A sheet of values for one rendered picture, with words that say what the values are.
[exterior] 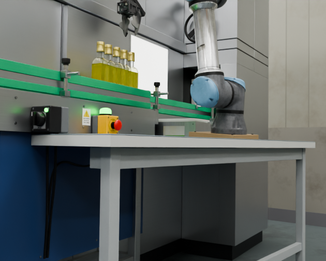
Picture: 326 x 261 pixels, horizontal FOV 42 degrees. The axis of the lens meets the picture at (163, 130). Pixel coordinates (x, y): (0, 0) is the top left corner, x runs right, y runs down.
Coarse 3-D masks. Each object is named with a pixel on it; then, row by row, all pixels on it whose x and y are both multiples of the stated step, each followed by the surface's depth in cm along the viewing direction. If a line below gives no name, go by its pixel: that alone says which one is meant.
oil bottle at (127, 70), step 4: (124, 64) 196; (124, 68) 194; (128, 68) 196; (124, 72) 194; (128, 72) 196; (124, 76) 193; (128, 76) 196; (124, 80) 193; (128, 80) 196; (124, 84) 193; (128, 84) 196
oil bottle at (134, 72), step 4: (132, 68) 199; (136, 68) 202; (132, 72) 199; (136, 72) 201; (132, 76) 199; (136, 76) 201; (132, 80) 199; (136, 80) 201; (132, 84) 198; (136, 84) 201
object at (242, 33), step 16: (240, 0) 270; (256, 0) 299; (192, 16) 280; (224, 16) 269; (240, 16) 270; (256, 16) 299; (224, 32) 269; (240, 32) 270; (256, 32) 299; (192, 48) 280; (224, 48) 268; (240, 48) 270; (256, 48) 298; (192, 64) 279; (240, 64) 270; (256, 64) 298
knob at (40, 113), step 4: (32, 112) 124; (36, 112) 124; (40, 112) 125; (32, 116) 124; (36, 116) 124; (40, 116) 124; (44, 116) 125; (32, 120) 123; (36, 120) 124; (40, 120) 124; (44, 120) 125; (32, 124) 123; (36, 124) 124; (40, 124) 125
